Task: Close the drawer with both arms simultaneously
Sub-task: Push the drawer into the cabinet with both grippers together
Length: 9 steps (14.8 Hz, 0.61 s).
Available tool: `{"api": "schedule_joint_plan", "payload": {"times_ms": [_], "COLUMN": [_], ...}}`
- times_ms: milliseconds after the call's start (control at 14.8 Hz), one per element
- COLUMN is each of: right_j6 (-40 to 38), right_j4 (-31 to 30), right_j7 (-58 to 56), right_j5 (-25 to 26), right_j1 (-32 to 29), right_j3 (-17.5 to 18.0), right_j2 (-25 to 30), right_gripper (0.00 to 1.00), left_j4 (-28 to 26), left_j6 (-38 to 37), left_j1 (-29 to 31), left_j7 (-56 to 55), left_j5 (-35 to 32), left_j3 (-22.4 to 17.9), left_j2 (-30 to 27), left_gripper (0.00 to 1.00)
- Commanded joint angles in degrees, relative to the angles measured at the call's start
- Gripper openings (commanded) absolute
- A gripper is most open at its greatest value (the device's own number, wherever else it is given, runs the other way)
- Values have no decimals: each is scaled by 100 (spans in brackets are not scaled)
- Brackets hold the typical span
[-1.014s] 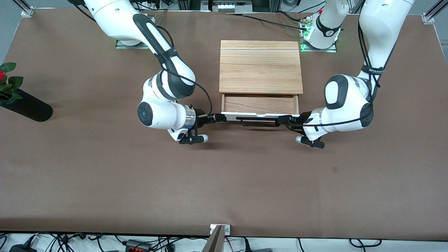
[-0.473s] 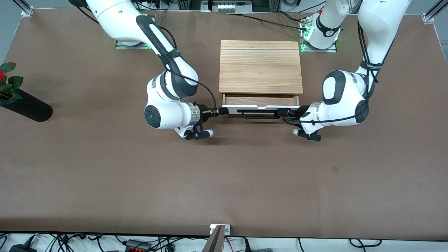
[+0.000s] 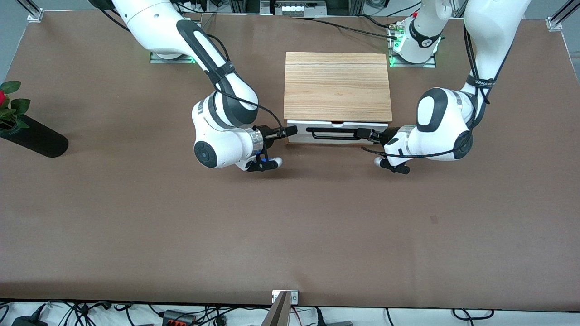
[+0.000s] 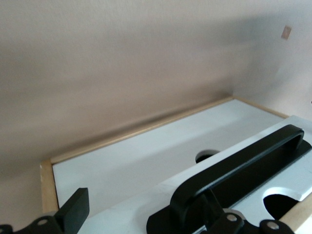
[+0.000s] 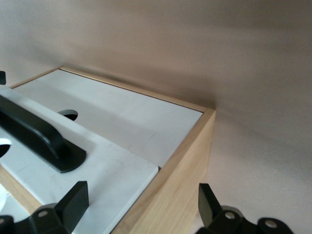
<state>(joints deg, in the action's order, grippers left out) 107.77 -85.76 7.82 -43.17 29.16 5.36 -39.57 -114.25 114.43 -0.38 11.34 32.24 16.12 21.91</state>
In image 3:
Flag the light wooden drawer cabinet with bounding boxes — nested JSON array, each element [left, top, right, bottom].
[[283, 52, 393, 145]]

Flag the black metal drawer handle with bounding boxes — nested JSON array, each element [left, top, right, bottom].
[[306, 127, 364, 140]]

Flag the grey camera mount pole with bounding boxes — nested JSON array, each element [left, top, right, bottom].
[[261, 292, 291, 326]]

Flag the long black table cable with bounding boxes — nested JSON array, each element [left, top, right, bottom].
[[295, 17, 402, 39]]

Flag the small metal mounting bracket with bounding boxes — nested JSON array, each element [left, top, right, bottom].
[[271, 289, 299, 305]]

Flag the short black table cable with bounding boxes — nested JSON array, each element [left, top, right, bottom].
[[358, 14, 396, 29]]

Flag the brown table cover mat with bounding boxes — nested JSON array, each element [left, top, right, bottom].
[[0, 10, 580, 312]]

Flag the white-fronted wooden drawer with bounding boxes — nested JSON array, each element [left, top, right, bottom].
[[286, 120, 390, 145]]

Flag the black power strip red switches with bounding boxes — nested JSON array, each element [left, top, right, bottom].
[[162, 310, 197, 326]]

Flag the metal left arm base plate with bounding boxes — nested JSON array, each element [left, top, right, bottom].
[[388, 21, 437, 69]]

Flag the aluminium frame profile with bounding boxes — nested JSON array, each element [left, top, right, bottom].
[[229, 0, 365, 17]]

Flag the black vase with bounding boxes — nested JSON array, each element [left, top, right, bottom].
[[0, 114, 69, 158]]

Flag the black looped floor cable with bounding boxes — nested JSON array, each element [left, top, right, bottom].
[[452, 308, 495, 321]]

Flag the white power strip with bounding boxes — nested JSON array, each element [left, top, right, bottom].
[[275, 1, 319, 14]]

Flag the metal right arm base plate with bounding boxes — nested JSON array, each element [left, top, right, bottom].
[[149, 51, 196, 64]]

